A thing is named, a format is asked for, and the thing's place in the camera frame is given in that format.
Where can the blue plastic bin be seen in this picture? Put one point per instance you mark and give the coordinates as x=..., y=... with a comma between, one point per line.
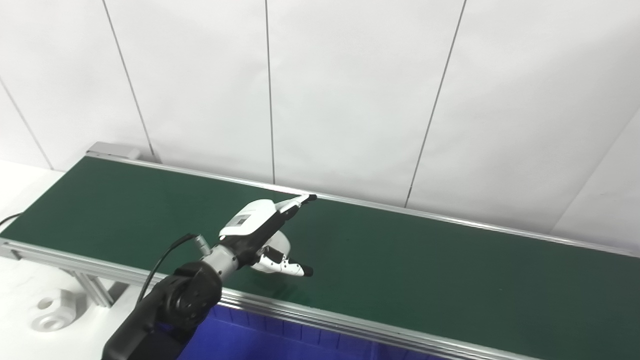
x=260, y=340

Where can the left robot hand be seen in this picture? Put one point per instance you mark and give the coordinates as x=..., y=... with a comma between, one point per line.
x=250, y=220

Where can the aluminium conveyor leg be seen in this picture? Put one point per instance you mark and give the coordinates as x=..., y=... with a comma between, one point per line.
x=95, y=290

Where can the green conveyor belt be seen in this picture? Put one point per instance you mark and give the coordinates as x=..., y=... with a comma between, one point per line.
x=425, y=265
x=300, y=312

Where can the white plastic part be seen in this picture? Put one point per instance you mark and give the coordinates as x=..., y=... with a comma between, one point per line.
x=52, y=312
x=280, y=242

